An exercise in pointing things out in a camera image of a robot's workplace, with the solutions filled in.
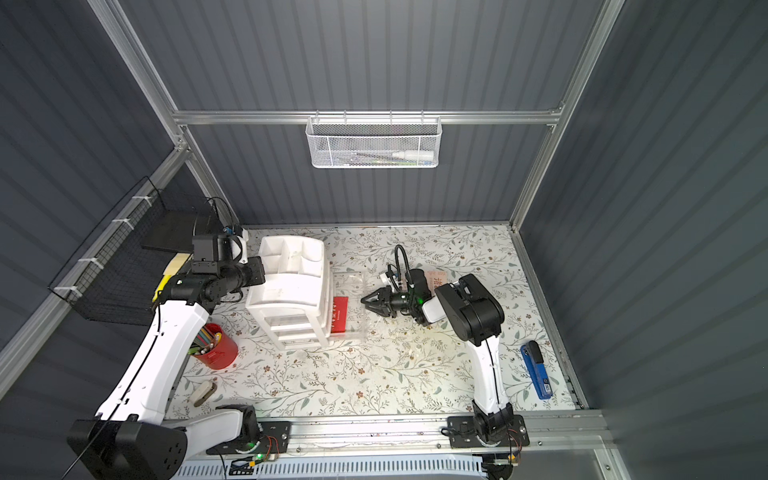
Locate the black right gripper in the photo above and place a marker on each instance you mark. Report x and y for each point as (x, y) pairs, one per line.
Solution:
(389, 300)

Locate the black wire wall basket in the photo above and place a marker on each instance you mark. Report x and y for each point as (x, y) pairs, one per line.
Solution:
(110, 278)

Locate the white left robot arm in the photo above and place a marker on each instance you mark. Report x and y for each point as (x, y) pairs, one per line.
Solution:
(129, 437)

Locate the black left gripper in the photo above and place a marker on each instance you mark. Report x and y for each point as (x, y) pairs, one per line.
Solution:
(255, 271)

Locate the white desk drawer organizer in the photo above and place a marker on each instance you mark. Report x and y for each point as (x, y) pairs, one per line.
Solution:
(294, 305)

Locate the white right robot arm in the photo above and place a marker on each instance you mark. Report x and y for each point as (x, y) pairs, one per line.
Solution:
(476, 318)

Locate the white wire mesh basket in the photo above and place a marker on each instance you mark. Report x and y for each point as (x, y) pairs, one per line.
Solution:
(350, 143)

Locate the blue stapler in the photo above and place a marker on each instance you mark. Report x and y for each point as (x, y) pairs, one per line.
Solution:
(534, 362)

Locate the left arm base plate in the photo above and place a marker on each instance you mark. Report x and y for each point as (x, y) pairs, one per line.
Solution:
(273, 439)

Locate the yellow sticky notes pad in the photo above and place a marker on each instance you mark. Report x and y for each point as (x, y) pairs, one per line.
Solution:
(176, 264)

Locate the white marker in basket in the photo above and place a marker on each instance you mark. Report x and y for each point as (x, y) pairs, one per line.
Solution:
(417, 156)

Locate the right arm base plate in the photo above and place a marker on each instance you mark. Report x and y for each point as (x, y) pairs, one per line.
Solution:
(468, 431)

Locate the pink postcards stack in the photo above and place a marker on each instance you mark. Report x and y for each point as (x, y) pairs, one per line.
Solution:
(435, 278)

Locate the beige eraser block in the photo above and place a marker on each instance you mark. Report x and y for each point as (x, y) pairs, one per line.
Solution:
(202, 393)

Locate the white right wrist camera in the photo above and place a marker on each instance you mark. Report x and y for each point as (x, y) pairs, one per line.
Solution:
(389, 279)

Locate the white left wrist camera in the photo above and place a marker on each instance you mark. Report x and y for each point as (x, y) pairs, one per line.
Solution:
(238, 244)

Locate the clear plastic drawer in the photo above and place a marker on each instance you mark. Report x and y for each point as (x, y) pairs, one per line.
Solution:
(352, 285)

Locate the black notebook in basket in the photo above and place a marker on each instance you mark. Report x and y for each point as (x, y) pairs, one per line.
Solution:
(173, 232)

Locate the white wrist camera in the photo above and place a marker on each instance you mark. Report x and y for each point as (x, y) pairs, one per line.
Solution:
(389, 279)
(238, 244)

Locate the red pencil cup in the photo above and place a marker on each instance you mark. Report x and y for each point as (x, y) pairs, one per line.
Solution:
(213, 347)

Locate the red chinese text postcard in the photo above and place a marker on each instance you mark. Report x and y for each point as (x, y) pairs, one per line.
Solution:
(339, 315)

